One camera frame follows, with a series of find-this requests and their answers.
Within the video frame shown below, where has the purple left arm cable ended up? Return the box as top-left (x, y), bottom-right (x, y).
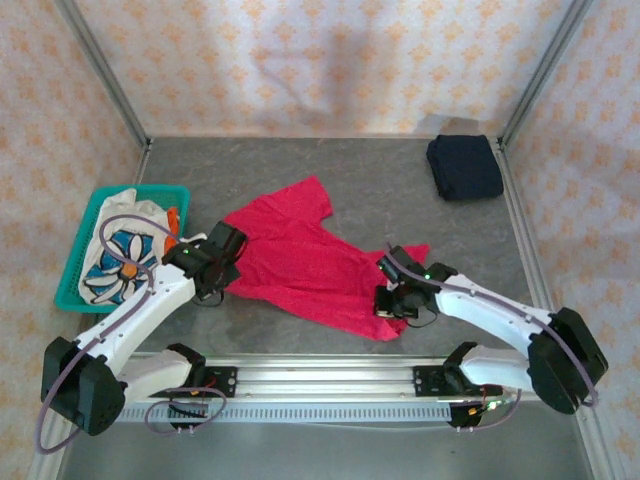
top-left (35, 214), bottom-right (229, 456)

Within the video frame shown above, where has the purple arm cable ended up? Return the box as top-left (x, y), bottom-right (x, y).
top-left (384, 243), bottom-right (601, 432)
top-left (35, 214), bottom-right (229, 456)

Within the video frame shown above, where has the white flower print t-shirt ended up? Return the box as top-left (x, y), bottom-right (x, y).
top-left (81, 188), bottom-right (174, 306)

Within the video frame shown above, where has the red t-shirt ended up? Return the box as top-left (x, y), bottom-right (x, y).
top-left (219, 174), bottom-right (431, 343)

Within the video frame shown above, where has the teal plastic basket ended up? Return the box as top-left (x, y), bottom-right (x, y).
top-left (53, 184), bottom-right (192, 315)

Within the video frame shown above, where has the orange t-shirt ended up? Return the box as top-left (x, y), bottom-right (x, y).
top-left (166, 206), bottom-right (182, 251)

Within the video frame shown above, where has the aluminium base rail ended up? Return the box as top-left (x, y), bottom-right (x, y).
top-left (52, 352), bottom-right (599, 401)

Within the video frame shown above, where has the navy t-shirt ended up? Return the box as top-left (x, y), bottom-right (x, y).
top-left (425, 132), bottom-right (504, 202)

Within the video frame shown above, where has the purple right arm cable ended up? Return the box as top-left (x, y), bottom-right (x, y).
top-left (384, 243), bottom-right (601, 432)

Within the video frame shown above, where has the grey slotted cable duct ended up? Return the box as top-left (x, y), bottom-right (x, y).
top-left (119, 405), bottom-right (454, 424)

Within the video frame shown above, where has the aluminium frame post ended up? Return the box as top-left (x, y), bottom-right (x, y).
top-left (54, 0), bottom-right (151, 146)
top-left (499, 0), bottom-right (594, 146)

